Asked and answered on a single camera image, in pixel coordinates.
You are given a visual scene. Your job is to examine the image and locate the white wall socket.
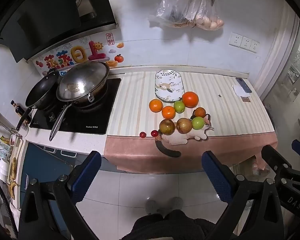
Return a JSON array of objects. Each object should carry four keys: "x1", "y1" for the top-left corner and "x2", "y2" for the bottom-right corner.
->
[
  {"x1": 229, "y1": 32, "x2": 243, "y2": 48},
  {"x1": 250, "y1": 40, "x2": 261, "y2": 54},
  {"x1": 240, "y1": 36, "x2": 252, "y2": 51}
]

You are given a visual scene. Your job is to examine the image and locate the person's dark fleece pants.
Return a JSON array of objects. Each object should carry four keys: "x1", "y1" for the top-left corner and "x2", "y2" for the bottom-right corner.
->
[{"x1": 120, "y1": 209, "x2": 215, "y2": 240}]

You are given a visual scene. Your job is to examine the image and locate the cluttered side shelf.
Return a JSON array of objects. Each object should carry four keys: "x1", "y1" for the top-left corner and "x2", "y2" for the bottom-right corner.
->
[{"x1": 0, "y1": 115, "x2": 24, "y2": 205}]

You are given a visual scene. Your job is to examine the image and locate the dark sauce bottle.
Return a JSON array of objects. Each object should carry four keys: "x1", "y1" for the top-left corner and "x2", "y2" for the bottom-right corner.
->
[{"x1": 10, "y1": 100, "x2": 32, "y2": 124}]

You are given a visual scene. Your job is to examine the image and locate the black glass cooktop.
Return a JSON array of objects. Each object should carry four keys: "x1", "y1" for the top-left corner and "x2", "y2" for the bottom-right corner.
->
[{"x1": 29, "y1": 77, "x2": 122, "y2": 135}]

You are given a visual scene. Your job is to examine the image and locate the grey fuzzy slipper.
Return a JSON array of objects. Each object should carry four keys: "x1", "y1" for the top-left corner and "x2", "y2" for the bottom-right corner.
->
[
  {"x1": 166, "y1": 196, "x2": 184, "y2": 212},
  {"x1": 145, "y1": 200, "x2": 165, "y2": 215}
]

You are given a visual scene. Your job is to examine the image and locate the stainless steel wok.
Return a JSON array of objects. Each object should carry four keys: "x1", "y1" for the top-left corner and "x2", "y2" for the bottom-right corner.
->
[{"x1": 49, "y1": 60, "x2": 110, "y2": 142}]

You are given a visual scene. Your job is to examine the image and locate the dark brown round fruit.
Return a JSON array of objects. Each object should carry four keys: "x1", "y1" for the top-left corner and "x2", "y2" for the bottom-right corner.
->
[{"x1": 159, "y1": 119, "x2": 176, "y2": 136}]

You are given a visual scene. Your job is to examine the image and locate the clear plastic bag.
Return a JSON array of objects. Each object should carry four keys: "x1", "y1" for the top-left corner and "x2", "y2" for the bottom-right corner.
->
[{"x1": 148, "y1": 0, "x2": 198, "y2": 29}]

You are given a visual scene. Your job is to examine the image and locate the oval floral plate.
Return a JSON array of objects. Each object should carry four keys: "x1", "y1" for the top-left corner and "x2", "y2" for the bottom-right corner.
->
[{"x1": 154, "y1": 69, "x2": 185, "y2": 102}]

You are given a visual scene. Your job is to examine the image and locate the plastic bag of eggs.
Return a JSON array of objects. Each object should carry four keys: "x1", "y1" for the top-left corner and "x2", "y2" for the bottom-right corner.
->
[{"x1": 187, "y1": 0, "x2": 225, "y2": 31}]

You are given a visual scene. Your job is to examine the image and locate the blue cabinet door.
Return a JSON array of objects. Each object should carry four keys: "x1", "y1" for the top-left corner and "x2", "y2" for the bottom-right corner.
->
[{"x1": 20, "y1": 142, "x2": 78, "y2": 232}]

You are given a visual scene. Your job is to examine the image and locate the light brown round fruit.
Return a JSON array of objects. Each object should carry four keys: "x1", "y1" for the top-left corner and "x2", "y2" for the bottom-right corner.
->
[{"x1": 176, "y1": 118, "x2": 193, "y2": 134}]

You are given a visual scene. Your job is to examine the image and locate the blue smartphone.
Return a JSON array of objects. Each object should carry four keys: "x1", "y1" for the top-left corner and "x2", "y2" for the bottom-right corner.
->
[{"x1": 235, "y1": 77, "x2": 252, "y2": 93}]

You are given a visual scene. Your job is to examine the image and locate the black frying pan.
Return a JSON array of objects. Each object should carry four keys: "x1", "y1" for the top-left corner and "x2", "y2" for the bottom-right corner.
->
[{"x1": 16, "y1": 70, "x2": 60, "y2": 132}]

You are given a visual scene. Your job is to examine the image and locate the colourful wall sticker set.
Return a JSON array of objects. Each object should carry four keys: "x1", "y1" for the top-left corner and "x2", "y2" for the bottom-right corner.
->
[{"x1": 32, "y1": 32, "x2": 125, "y2": 77}]

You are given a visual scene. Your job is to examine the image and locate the white paper sheet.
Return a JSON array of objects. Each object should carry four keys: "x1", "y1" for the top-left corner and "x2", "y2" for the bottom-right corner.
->
[{"x1": 232, "y1": 84, "x2": 248, "y2": 97}]

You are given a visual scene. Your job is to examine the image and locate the white door frame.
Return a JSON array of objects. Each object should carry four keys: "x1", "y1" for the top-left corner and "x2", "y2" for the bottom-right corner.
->
[{"x1": 250, "y1": 5, "x2": 300, "y2": 100}]

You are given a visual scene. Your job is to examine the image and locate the striped cat print table mat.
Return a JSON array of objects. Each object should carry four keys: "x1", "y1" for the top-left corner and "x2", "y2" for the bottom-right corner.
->
[{"x1": 104, "y1": 71, "x2": 278, "y2": 174}]

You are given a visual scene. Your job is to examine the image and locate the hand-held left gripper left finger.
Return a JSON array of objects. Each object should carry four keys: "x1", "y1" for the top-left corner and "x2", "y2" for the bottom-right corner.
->
[{"x1": 18, "y1": 151, "x2": 102, "y2": 240}]

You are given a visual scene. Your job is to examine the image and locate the large orange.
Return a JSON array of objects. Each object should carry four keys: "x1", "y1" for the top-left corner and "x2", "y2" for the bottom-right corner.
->
[{"x1": 182, "y1": 91, "x2": 199, "y2": 108}]

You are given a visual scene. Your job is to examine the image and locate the green apple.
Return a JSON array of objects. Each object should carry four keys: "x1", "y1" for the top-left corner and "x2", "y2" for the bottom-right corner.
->
[
  {"x1": 174, "y1": 100, "x2": 186, "y2": 113},
  {"x1": 192, "y1": 116, "x2": 205, "y2": 130}
]

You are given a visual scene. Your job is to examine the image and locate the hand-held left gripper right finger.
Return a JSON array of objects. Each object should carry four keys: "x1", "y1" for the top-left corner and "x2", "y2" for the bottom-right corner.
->
[{"x1": 202, "y1": 151, "x2": 285, "y2": 240}]

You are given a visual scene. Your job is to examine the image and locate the black range hood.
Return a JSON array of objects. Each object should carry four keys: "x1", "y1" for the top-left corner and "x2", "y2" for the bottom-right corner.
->
[{"x1": 0, "y1": 0, "x2": 118, "y2": 63}]

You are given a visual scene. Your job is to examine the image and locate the frosted glass door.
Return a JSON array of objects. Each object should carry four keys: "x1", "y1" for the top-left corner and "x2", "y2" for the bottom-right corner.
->
[{"x1": 262, "y1": 22, "x2": 300, "y2": 140}]

